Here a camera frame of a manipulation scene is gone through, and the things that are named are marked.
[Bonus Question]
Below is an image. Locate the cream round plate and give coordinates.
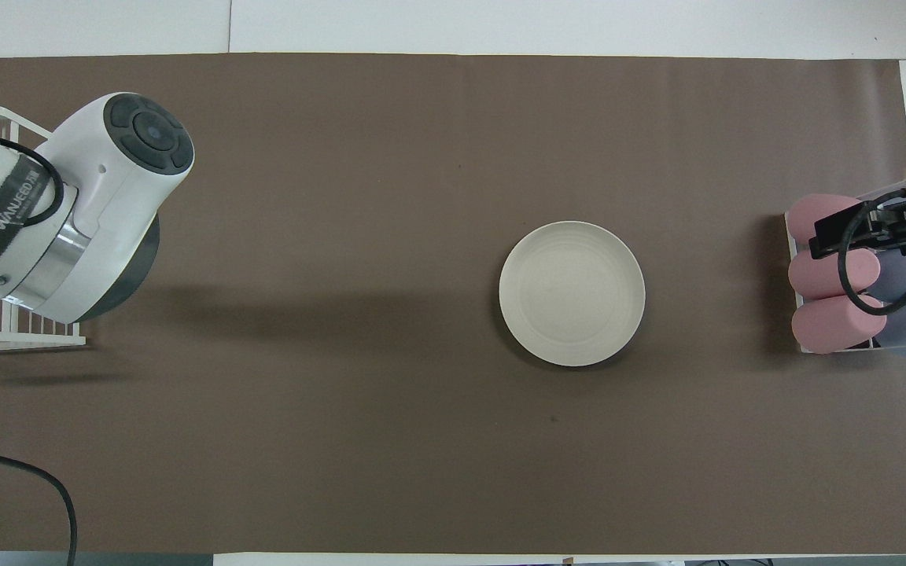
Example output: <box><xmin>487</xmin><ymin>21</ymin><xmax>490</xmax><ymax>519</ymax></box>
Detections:
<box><xmin>499</xmin><ymin>221</ymin><xmax>646</xmax><ymax>368</ymax></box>

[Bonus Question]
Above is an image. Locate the pink cup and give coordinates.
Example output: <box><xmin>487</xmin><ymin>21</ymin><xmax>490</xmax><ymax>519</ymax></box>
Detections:
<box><xmin>788</xmin><ymin>246</ymin><xmax>882</xmax><ymax>300</ymax></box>
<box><xmin>791</xmin><ymin>295</ymin><xmax>888</xmax><ymax>354</ymax></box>
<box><xmin>786</xmin><ymin>194</ymin><xmax>867</xmax><ymax>241</ymax></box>

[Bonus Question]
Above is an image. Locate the brown table mat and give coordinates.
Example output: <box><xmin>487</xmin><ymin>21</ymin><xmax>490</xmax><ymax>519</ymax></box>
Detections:
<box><xmin>0</xmin><ymin>53</ymin><xmax>906</xmax><ymax>555</ymax></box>

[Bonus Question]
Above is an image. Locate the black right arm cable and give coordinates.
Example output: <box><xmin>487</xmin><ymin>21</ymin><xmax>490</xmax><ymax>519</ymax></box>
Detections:
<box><xmin>837</xmin><ymin>186</ymin><xmax>906</xmax><ymax>317</ymax></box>

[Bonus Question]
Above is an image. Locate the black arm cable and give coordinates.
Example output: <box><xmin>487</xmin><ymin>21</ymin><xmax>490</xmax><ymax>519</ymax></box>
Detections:
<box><xmin>837</xmin><ymin>186</ymin><xmax>906</xmax><ymax>317</ymax></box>
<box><xmin>0</xmin><ymin>138</ymin><xmax>78</xmax><ymax>566</ymax></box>

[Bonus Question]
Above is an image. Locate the white wire basket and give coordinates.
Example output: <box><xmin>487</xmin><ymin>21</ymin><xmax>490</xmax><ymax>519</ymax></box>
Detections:
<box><xmin>0</xmin><ymin>106</ymin><xmax>86</xmax><ymax>352</ymax></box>

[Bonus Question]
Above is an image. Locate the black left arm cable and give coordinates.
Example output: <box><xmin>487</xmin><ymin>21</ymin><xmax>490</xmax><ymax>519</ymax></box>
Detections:
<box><xmin>0</xmin><ymin>138</ymin><xmax>78</xmax><ymax>566</ymax></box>

